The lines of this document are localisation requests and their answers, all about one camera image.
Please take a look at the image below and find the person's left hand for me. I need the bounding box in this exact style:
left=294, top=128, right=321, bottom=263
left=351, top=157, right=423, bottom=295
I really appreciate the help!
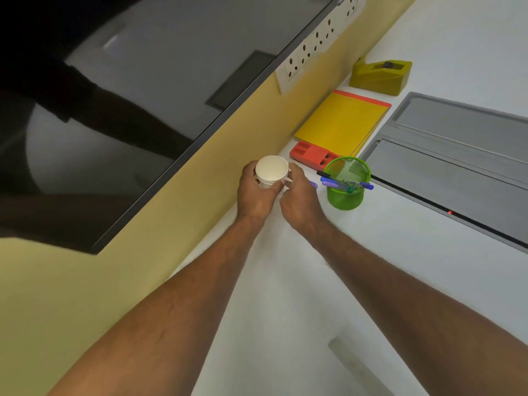
left=237, top=160, right=289, bottom=222

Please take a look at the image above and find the person's right hand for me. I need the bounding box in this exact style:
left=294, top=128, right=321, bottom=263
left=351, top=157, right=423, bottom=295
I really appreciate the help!
left=279, top=163, right=331, bottom=239

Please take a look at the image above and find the white paper cup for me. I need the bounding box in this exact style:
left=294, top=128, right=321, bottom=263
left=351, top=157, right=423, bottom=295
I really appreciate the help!
left=254, top=155, right=290, bottom=189

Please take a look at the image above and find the person's left forearm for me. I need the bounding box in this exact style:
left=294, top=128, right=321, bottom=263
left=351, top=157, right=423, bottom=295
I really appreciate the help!
left=47, top=215, right=270, bottom=396

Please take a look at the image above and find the person's right forearm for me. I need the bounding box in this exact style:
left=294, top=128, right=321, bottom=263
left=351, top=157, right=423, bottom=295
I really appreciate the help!
left=294, top=220, right=528, bottom=396

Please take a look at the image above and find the red plastic organizer block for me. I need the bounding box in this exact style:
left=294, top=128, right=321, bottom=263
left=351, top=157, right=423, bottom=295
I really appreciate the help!
left=289, top=140, right=343, bottom=171

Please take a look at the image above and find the blue pen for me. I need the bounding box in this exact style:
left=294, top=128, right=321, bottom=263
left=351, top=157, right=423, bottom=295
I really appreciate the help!
left=322, top=181, right=374, bottom=191
left=320, top=177, right=374, bottom=190

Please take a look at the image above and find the green mesh pen holder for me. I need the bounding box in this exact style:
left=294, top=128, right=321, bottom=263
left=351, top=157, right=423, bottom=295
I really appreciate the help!
left=323, top=156, right=371, bottom=211

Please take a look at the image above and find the yellow folder with orange edge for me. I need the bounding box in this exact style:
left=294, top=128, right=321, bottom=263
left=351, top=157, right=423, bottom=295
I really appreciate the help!
left=294, top=90, right=392, bottom=157

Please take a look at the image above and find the yellow tape dispenser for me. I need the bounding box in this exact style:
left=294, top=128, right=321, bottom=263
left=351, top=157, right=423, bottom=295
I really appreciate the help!
left=349, top=57, right=413, bottom=97

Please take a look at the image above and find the large black monitor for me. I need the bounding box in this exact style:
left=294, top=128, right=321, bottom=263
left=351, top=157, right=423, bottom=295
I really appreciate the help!
left=0, top=0, right=350, bottom=255

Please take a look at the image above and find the white wall socket panel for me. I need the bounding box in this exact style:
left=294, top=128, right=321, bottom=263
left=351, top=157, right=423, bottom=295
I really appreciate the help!
left=275, top=0, right=369, bottom=95

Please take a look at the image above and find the grey desk cable tray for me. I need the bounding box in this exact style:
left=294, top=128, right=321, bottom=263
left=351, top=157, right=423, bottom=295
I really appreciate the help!
left=356, top=91, right=528, bottom=255

